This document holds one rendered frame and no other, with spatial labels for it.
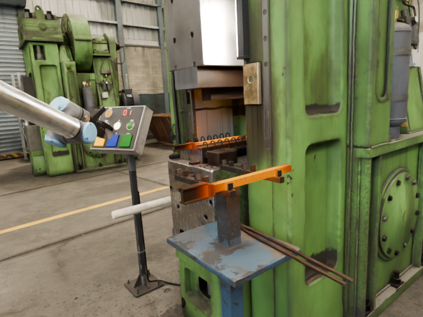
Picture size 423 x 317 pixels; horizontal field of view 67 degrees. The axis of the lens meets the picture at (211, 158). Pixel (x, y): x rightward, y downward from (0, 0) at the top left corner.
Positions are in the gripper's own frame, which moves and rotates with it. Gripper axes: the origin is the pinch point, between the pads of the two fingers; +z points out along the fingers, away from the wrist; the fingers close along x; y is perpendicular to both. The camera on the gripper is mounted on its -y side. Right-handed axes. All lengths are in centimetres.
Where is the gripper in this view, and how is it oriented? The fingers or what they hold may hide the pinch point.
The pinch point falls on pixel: (113, 132)
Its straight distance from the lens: 180.7
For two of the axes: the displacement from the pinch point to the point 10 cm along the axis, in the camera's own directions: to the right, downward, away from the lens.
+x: 8.9, 0.4, -4.6
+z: 4.2, 3.3, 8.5
